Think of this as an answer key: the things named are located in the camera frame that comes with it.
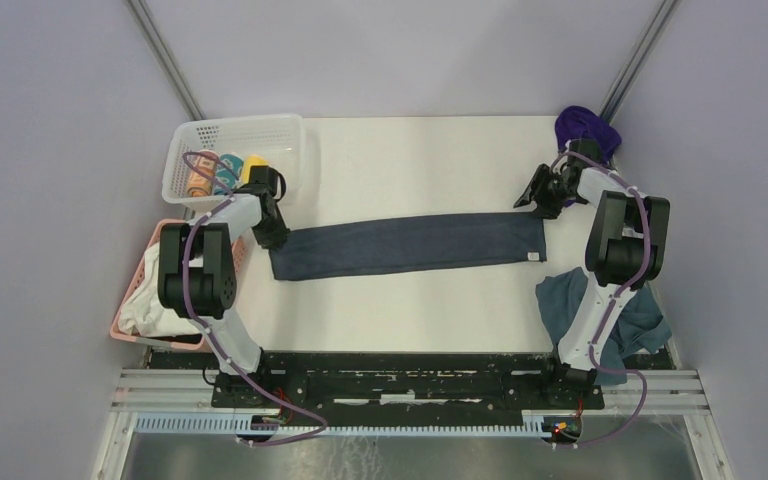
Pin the corner metal rail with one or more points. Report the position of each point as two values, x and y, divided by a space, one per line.
147 25
641 50

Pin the aluminium frame rails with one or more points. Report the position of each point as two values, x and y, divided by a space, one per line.
162 426

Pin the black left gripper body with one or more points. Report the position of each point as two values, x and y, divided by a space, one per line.
272 230

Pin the left corner metal rail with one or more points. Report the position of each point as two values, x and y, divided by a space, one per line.
147 25

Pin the teal patterned rolled towel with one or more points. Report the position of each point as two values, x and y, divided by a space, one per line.
228 173

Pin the dark grey towel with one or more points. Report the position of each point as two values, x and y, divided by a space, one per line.
410 244

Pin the white cloth in basket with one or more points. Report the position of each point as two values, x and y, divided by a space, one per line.
142 312

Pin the purple towel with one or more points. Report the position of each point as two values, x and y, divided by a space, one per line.
577 122

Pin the right corner metal rail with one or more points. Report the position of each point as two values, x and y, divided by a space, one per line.
641 50

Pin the orange patterned rolled towel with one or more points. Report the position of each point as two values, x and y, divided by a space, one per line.
204 166

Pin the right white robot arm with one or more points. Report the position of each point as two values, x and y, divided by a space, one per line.
624 250

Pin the white plastic basket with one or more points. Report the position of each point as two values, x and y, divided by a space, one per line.
278 138

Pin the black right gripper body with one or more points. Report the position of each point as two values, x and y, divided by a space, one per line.
548 191

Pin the yellow rolled towel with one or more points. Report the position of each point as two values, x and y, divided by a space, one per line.
253 161

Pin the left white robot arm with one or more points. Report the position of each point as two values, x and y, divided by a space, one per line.
196 275

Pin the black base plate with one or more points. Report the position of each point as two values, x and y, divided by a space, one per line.
391 389

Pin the teal blue towel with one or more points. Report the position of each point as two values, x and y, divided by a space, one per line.
640 326

